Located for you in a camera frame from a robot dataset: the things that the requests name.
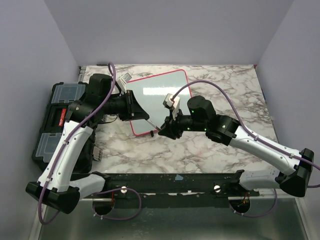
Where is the black plastic toolbox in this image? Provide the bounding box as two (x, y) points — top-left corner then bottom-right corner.
(31, 82), (104, 171)

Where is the white marker pen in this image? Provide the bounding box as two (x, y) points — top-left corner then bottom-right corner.
(147, 119), (160, 131)

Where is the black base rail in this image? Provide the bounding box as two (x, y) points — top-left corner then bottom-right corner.
(92, 169), (263, 210)

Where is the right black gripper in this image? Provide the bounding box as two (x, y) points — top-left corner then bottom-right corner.
(158, 106), (208, 140)

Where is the pink framed whiteboard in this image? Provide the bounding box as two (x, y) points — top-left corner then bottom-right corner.
(126, 69), (188, 137)

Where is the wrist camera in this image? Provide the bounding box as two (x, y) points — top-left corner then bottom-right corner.
(162, 93), (180, 120)
(115, 72), (132, 95)

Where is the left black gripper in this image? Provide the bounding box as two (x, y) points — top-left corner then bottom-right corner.
(102, 89), (150, 122)

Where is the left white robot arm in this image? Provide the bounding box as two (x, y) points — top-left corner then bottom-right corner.
(25, 73), (150, 214)

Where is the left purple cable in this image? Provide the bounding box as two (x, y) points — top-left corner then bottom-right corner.
(37, 61), (143, 225)

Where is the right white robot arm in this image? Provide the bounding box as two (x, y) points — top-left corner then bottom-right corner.
(159, 93), (314, 197)

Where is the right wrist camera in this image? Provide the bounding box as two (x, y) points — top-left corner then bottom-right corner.
(162, 93), (180, 120)

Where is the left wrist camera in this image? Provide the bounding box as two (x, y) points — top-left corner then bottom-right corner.
(115, 72), (132, 95)

